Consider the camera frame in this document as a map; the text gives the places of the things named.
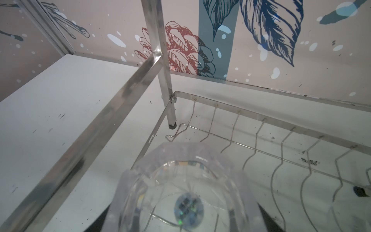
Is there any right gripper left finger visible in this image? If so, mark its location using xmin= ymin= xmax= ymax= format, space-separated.
xmin=84 ymin=205 xmax=111 ymax=232

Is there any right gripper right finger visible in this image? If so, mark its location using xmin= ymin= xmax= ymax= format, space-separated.
xmin=258 ymin=204 xmax=285 ymax=232

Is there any steel two-tier dish rack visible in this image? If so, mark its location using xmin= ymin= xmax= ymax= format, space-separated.
xmin=1 ymin=1 xmax=371 ymax=232

